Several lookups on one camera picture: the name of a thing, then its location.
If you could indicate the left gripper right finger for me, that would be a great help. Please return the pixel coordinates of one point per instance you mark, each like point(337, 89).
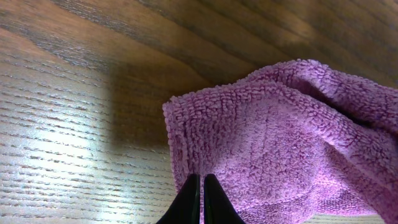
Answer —
point(217, 207)

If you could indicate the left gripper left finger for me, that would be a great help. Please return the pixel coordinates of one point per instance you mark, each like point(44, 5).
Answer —
point(185, 209)

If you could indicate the purple cloth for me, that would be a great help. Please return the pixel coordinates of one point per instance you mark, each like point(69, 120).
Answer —
point(291, 140)

